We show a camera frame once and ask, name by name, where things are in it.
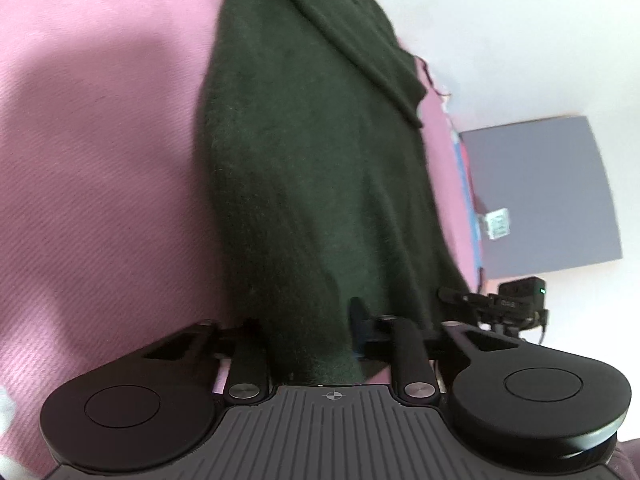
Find pink floral bed sheet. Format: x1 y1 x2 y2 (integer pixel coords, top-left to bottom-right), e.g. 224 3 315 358
0 0 488 480

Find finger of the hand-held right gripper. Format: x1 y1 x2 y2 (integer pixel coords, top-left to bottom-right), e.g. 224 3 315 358
438 286 496 312

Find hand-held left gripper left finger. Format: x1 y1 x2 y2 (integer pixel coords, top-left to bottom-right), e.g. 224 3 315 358
144 318 268 405

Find white tag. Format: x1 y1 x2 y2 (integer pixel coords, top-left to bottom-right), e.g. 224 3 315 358
481 208 511 241

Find dark green knit sweater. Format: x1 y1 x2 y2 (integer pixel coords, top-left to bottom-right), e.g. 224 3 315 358
194 0 470 387

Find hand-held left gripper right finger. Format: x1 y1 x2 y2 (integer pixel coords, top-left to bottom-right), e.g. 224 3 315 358
347 297 523 406

